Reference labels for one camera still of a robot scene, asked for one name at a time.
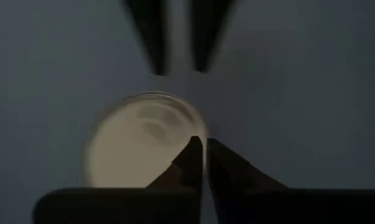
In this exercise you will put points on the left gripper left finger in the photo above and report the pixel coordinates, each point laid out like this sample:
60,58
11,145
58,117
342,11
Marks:
187,168

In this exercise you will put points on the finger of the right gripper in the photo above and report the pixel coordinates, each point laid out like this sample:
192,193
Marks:
153,31
209,31

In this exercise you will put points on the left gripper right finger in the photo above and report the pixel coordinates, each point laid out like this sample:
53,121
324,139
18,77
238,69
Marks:
227,171

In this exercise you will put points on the teal label tuna can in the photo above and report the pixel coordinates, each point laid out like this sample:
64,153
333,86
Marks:
128,146

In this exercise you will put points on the blue table mat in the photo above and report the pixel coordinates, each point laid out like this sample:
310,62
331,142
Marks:
299,93

